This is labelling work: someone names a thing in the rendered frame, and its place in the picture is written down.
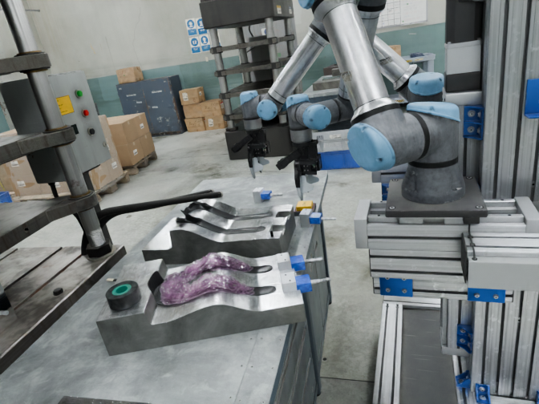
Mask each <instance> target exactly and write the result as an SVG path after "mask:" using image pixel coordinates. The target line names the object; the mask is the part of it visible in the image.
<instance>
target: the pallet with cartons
mask: <svg viewBox="0 0 539 404"><path fill-rule="evenodd" d="M107 121H108V124H109V127H110V130H111V135H112V138H113V140H114V143H115V147H116V150H117V153H118V156H119V158H120V163H121V166H122V169H123V170H127V171H128V174H129V175H130V176H133V175H137V174H138V173H139V170H138V169H137V168H146V167H147V166H148V165H150V164H149V163H148V161H150V160H156V159H157V155H156V151H155V146H154V143H153V140H152V134H151V132H150V131H149V128H148V122H147V119H146V116H145V113H138V114H132V115H121V116H115V117H110V118H107Z"/></svg>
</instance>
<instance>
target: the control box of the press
mask: <svg viewBox="0 0 539 404"><path fill-rule="evenodd" d="M48 78H49V80H50V83H51V86H52V89H53V92H54V94H55V98H56V100H57V103H58V105H59V110H60V112H61V114H62V117H63V121H64V123H65V125H67V126H72V127H73V128H74V131H75V135H76V140H75V141H74V142H73V143H72V146H73V148H74V151H75V155H76V158H77V160H78V162H79V166H80V169H81V172H82V174H83V178H84V180H85V183H86V185H87V189H89V190H92V191H95V189H94V188H93V185H92V182H91V178H90V176H89V171H91V170H93V169H95V168H98V166H100V164H101V163H103V162H105V161H107V160H109V159H110V158H111V154H110V152H109V149H108V146H107V141H106V139H105V136H104V133H103V129H102V127H101V123H100V121H99V116H98V114H97V111H96V108H95V104H94V101H93V98H92V96H91V91H90V88H89V86H88V83H87V78H86V75H85V73H84V71H82V70H78V71H68V72H63V73H58V74H53V75H48ZM0 92H1V94H2V97H3V99H4V102H5V104H6V107H7V110H8V112H9V114H10V117H11V119H12V122H13V124H14V127H15V130H16V132H17V134H18V135H27V134H32V133H36V132H41V131H45V129H47V128H46V125H45V123H44V121H43V117H42V115H41V112H40V110H39V106H38V104H37V101H36V99H35V97H34V93H33V91H32V88H31V86H30V82H29V79H19V80H14V81H9V82H4V83H0ZM26 157H27V159H28V162H29V164H30V167H31V170H32V172H33V174H34V177H35V179H36V182H37V184H45V183H48V185H50V186H51V191H52V193H53V196H54V198H56V197H59V195H58V193H57V190H56V187H55V182H65V181H66V180H65V177H64V174H63V171H62V168H61V167H60V164H59V161H58V158H57V155H56V153H55V150H54V148H53V147H47V148H44V149H40V150H37V151H34V152H33V153H31V154H29V155H26ZM102 232H103V236H104V238H105V239H106V238H110V240H111V237H110V234H109V231H108V229H107V225H106V224H105V225H104V227H103V229H102ZM111 244H113V243H112V240H111Z"/></svg>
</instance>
